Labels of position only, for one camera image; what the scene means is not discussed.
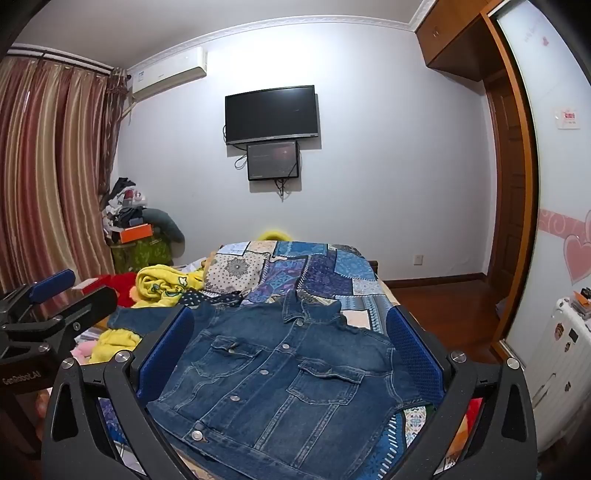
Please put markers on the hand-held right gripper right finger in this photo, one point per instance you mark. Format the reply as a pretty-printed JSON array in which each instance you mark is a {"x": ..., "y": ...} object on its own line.
[{"x": 415, "y": 355}]

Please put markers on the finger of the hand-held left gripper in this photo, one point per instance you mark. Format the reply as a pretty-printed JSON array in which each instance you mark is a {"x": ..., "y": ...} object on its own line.
[
  {"x": 97, "y": 307},
  {"x": 53, "y": 284}
]

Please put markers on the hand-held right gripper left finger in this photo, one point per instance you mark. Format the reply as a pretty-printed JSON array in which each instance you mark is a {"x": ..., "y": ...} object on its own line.
[{"x": 166, "y": 350}]

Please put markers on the blue denim jacket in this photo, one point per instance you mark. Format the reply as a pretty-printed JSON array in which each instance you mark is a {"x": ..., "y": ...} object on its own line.
[{"x": 277, "y": 369}]

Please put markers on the pile of assorted clothes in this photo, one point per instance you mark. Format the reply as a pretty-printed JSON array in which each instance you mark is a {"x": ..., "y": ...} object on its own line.
[{"x": 122, "y": 203}]

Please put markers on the red plush cloth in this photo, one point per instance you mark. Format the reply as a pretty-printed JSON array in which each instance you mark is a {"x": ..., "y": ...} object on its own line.
[{"x": 122, "y": 286}]

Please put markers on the pink plush toy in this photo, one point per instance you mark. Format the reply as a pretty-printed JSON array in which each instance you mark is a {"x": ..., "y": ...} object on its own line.
[{"x": 83, "y": 353}]

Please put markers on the yellow cartoon print garment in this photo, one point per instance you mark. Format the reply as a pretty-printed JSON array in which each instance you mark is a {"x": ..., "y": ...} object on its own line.
[{"x": 157, "y": 281}]

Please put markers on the navy polka dot cloth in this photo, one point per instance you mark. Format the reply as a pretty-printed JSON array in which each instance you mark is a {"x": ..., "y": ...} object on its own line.
[{"x": 207, "y": 297}]

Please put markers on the green cloth covered cabinet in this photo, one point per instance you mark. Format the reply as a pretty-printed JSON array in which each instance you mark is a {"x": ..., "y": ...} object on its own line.
[{"x": 143, "y": 254}]

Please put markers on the orange box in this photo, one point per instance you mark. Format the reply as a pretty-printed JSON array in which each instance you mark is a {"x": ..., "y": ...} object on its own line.
[{"x": 136, "y": 233}]

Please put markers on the striped red curtain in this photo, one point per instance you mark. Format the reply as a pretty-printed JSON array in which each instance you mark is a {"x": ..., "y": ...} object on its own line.
[{"x": 51, "y": 175}]

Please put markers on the grey green bolster pillow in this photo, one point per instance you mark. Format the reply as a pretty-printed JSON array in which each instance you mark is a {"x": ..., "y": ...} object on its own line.
[{"x": 168, "y": 224}]

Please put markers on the blue patchwork blanket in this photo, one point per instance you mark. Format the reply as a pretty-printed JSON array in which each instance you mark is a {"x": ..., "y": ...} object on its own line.
[{"x": 323, "y": 272}]

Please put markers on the yellow plush toy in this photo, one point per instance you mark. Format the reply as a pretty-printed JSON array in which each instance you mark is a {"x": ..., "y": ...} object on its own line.
[{"x": 274, "y": 235}]

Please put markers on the orange black small object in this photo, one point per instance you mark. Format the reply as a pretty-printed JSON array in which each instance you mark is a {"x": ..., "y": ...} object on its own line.
[{"x": 582, "y": 300}]

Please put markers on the wooden door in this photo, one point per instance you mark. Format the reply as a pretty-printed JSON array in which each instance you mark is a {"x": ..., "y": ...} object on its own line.
[{"x": 508, "y": 194}]

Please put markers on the white wardrobe sliding door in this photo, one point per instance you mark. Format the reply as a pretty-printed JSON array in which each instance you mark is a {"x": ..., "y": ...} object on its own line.
[{"x": 554, "y": 184}]

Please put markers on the white air conditioner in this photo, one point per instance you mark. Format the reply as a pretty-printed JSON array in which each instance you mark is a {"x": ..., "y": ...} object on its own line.
[{"x": 166, "y": 71}]

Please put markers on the red white sticker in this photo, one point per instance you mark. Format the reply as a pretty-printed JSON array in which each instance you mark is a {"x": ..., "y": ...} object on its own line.
[{"x": 568, "y": 117}]

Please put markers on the wooden overhead cabinet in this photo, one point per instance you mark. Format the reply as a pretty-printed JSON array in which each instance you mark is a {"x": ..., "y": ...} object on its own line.
[{"x": 452, "y": 37}]

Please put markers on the wooden bed frame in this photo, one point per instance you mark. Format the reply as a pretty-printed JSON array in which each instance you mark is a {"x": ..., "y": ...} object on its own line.
[{"x": 374, "y": 267}]

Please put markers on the small black wall monitor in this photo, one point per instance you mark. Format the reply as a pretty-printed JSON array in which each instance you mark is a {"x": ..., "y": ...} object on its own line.
[{"x": 272, "y": 159}]

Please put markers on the large black wall television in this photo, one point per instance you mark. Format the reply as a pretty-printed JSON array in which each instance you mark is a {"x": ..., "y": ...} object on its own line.
[{"x": 272, "y": 113}]

